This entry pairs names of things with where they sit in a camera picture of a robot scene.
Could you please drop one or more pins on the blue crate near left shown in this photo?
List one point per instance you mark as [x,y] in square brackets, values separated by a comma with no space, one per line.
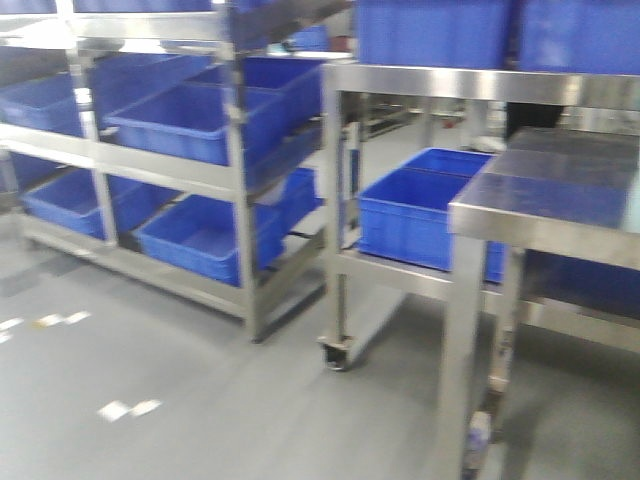
[404,217]

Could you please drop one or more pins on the blue crate lower rack front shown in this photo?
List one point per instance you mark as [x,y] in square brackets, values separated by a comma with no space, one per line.
[196,234]

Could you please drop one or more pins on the blue crate rack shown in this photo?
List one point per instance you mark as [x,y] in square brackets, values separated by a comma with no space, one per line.
[196,234]
[189,121]
[70,201]
[296,80]
[46,104]

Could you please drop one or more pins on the blue crate middle rack rear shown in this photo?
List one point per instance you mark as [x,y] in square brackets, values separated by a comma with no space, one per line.
[296,80]

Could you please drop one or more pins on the blue crate far left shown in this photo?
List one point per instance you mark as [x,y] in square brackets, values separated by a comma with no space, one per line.
[447,161]

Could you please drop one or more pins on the stainless steel flow rack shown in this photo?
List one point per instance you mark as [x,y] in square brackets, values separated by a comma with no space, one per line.
[118,53]

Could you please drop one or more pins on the blue crate middle rack front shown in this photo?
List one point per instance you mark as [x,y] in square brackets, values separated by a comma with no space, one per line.
[189,121]

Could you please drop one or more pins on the steel table on casters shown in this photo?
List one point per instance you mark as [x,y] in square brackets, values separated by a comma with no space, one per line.
[505,211]

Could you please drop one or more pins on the blue crate top left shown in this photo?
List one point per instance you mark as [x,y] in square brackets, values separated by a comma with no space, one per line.
[450,34]

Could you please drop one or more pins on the blue crate lower rack left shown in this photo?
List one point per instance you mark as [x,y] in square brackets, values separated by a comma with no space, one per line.
[70,201]

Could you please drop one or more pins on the blue crate middle rack left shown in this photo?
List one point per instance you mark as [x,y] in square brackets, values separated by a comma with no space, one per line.
[46,104]

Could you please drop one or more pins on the large blue crate top centre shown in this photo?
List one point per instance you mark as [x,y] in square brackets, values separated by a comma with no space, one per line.
[594,37]

